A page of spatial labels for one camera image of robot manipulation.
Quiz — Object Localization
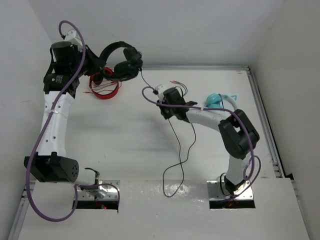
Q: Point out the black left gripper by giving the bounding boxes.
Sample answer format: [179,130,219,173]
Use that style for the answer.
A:
[69,45,105,78]

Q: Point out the black over-ear headphones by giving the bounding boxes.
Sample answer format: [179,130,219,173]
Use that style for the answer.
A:
[99,41,143,82]

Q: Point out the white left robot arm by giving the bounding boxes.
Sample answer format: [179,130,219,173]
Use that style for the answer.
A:
[24,41,100,186]

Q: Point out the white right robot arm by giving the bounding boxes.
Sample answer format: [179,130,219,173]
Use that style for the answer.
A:
[153,85,260,195]

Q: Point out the red headphones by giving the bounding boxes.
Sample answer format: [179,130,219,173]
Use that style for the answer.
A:
[84,72,122,100]

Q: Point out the teal cat-ear headphones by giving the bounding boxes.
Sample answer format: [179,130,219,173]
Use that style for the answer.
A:
[205,93,238,110]

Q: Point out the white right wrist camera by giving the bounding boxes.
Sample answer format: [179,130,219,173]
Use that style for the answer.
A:
[153,84,168,102]

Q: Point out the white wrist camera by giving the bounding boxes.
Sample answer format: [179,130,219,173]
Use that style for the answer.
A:
[64,29,83,50]
[153,84,168,102]

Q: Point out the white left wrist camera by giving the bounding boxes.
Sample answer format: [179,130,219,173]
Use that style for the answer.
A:
[64,29,83,50]

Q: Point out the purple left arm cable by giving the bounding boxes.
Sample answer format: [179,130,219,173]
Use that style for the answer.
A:
[24,20,121,223]

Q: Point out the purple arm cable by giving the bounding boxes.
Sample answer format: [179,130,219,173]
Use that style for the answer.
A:
[24,20,121,223]
[141,86,262,201]

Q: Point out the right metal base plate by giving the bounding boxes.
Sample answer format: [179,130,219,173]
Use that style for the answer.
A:
[206,180,254,201]

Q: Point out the metal base plate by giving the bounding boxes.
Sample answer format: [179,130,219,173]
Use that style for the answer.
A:
[206,180,254,201]
[77,180,120,201]

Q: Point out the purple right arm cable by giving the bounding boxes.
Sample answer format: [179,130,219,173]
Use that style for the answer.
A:
[141,86,262,201]

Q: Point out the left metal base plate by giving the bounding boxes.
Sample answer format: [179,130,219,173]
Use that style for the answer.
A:
[77,180,120,201]

